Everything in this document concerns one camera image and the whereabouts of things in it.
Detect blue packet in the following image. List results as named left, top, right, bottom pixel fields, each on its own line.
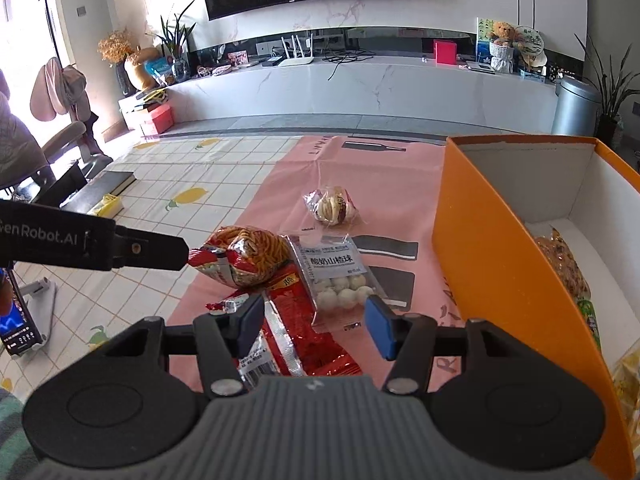
left=145, top=57, right=171, bottom=81

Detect white storage box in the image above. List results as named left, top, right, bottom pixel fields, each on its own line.
left=118, top=95, right=151, bottom=132

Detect green sausage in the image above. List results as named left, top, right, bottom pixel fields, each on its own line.
left=575, top=297, right=603, bottom=351

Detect white marble television console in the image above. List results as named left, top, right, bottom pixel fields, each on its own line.
left=117, top=52, right=561, bottom=136

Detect orange cardboard box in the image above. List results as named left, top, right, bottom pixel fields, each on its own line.
left=431, top=135, right=640, bottom=480

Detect clear packet of white balls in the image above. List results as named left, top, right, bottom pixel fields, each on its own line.
left=280, top=232, right=381, bottom=332

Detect white checked lemon tablecloth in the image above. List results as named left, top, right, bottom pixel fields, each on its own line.
left=0, top=136, right=307, bottom=391

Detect smartphone with lit screen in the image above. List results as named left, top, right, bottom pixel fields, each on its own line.
left=0, top=267, right=43, bottom=358

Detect clear-wrapped round snack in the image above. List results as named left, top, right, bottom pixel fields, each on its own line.
left=302, top=186, right=362, bottom=227

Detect black book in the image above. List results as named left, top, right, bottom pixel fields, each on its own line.
left=60, top=171, right=137, bottom=211

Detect yellow small box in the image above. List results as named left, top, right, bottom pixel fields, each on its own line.
left=90, top=194, right=125, bottom=218

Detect grey office chair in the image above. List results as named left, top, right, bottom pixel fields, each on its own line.
left=0, top=120, right=113, bottom=196

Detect dried yellow flowers vase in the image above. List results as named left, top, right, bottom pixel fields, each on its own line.
left=97, top=30, right=136, bottom=96

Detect red tissue box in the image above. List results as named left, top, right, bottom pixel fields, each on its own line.
left=433, top=39, right=457, bottom=65

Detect white router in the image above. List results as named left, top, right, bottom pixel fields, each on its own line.
left=277, top=32, right=316, bottom=67

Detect orange gourd vase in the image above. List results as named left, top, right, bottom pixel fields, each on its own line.
left=124, top=46, right=163, bottom=92

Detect pink printed table mat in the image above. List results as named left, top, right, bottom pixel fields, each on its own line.
left=165, top=135, right=463, bottom=377

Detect red gift box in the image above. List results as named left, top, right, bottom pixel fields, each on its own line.
left=139, top=104, right=176, bottom=135

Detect red foil snack packet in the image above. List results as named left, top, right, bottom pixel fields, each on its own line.
left=206, top=270, right=363, bottom=387

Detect pale yellow snack packet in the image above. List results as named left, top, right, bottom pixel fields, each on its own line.
left=610, top=350, right=640, bottom=441

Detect silver trash can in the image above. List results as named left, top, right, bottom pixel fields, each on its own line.
left=551, top=77, right=601, bottom=138

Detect round painted fan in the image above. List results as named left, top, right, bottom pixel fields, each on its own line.
left=514, top=26, right=547, bottom=58

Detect grey jacket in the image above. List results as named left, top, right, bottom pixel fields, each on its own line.
left=0, top=70, right=48, bottom=186

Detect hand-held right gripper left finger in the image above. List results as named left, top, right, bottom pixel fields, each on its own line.
left=100, top=291, right=265, bottom=401

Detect black cables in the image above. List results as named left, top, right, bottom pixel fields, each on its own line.
left=322, top=47, right=381, bottom=81

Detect clear bag of spicy strips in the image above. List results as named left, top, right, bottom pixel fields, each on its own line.
left=530, top=225, right=592, bottom=306

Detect red striped snack bag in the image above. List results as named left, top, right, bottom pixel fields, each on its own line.
left=187, top=226, right=297, bottom=291

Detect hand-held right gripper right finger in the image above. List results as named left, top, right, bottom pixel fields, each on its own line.
left=364, top=295, right=536, bottom=397

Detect tall potted plant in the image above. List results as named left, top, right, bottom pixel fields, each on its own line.
left=574, top=32, right=640, bottom=148

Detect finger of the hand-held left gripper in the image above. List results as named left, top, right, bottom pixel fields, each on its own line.
left=112, top=225, right=191, bottom=272

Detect green plant in glass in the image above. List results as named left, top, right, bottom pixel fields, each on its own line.
left=150, top=0, right=197, bottom=81

